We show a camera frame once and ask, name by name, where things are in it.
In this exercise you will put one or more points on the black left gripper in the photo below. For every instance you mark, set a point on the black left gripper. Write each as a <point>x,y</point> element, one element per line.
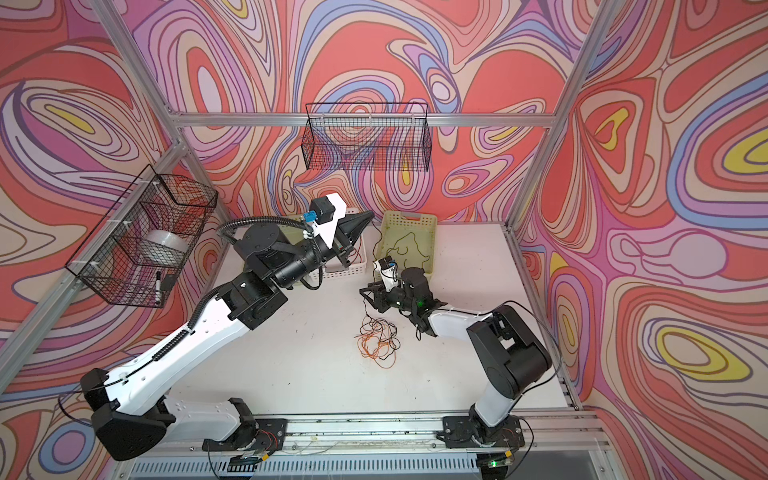
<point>349,229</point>

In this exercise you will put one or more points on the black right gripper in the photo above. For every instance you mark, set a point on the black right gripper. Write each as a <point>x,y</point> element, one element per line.
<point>380,298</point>

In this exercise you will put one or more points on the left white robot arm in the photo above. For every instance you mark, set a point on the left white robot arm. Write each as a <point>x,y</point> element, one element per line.
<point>132,409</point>

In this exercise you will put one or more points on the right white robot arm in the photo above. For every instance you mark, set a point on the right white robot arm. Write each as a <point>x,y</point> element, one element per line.
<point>511,355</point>

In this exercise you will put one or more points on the right green perforated plastic basket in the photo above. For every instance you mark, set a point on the right green perforated plastic basket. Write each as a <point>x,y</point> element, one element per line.
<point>409,238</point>

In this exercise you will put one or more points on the green perforated plastic basket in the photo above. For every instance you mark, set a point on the green perforated plastic basket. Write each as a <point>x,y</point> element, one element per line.
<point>267,251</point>
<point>409,238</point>

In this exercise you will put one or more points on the left green perforated plastic basket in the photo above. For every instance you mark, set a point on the left green perforated plastic basket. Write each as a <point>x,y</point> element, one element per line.
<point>267,251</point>

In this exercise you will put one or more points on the black marker pen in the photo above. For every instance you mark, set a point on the black marker pen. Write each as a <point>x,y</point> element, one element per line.
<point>157,288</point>

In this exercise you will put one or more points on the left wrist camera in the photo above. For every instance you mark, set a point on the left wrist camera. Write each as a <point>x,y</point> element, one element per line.
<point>324,215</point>

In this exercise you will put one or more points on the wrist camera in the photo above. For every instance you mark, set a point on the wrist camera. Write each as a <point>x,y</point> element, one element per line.
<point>324,215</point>
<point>388,271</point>

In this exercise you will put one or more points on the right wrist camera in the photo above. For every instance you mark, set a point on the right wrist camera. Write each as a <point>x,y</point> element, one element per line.
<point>388,271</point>

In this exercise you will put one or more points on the back black wire wall basket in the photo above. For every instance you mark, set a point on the back black wire wall basket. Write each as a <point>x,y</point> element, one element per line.
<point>367,136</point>

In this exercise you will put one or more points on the black wire wall basket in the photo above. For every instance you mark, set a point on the black wire wall basket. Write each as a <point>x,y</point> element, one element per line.
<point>111,261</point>
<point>367,136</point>

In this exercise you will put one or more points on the left black wire wall basket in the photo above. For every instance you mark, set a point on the left black wire wall basket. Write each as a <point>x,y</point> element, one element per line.
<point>111,261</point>

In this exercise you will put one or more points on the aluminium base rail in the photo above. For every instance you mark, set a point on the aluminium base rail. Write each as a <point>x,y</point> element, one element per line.
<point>543,444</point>

